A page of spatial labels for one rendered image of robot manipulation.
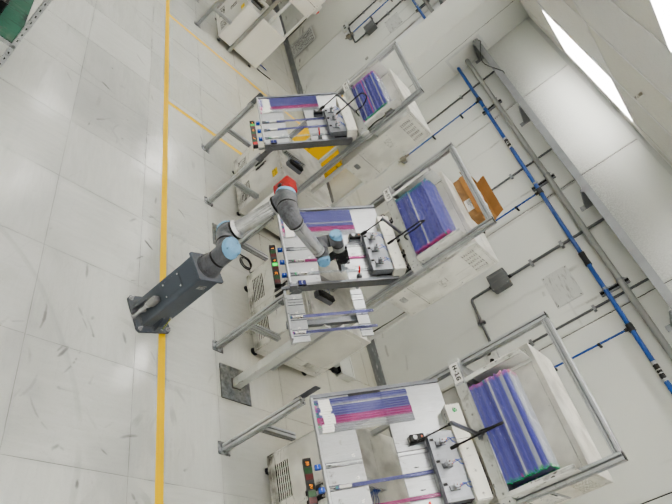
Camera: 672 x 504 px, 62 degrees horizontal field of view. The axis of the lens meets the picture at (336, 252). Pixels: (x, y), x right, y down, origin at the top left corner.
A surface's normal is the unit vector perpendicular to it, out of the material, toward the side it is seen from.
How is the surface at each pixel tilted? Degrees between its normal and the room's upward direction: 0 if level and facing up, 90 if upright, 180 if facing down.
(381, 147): 90
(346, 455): 45
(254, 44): 90
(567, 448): 90
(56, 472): 0
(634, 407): 90
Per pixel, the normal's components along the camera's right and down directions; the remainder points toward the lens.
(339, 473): 0.08, -0.68
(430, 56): 0.19, 0.72
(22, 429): 0.75, -0.54
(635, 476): -0.64, -0.42
